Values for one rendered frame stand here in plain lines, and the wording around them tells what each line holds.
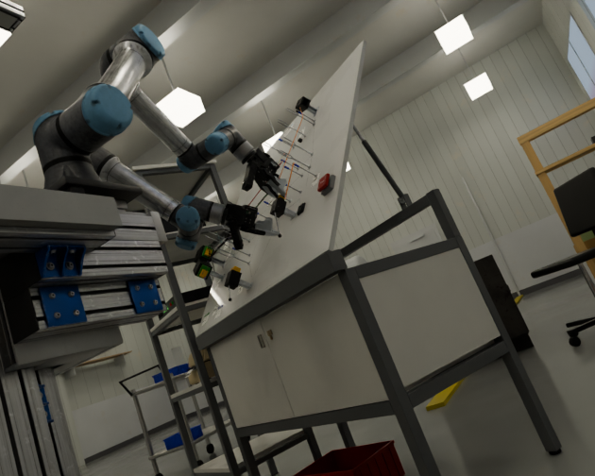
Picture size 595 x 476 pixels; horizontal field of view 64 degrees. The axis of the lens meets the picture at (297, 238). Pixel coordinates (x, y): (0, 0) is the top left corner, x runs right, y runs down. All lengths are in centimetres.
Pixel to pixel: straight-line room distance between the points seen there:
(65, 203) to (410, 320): 104
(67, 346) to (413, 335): 96
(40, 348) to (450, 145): 1082
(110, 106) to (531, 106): 1067
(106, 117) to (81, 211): 29
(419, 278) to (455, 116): 1011
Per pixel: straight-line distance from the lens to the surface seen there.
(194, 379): 268
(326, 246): 146
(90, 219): 104
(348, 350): 154
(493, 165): 1131
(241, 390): 225
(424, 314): 161
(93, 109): 124
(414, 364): 153
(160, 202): 162
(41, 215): 98
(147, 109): 173
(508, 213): 1117
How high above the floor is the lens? 62
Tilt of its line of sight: 12 degrees up
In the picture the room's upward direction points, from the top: 22 degrees counter-clockwise
